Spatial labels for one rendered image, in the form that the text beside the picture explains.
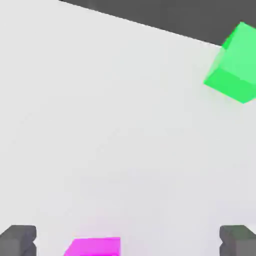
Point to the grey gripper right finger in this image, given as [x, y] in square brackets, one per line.
[238, 241]

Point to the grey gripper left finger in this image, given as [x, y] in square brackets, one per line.
[17, 241]

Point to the small magenta cube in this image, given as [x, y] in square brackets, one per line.
[94, 247]

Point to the large green box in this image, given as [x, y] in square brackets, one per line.
[236, 66]

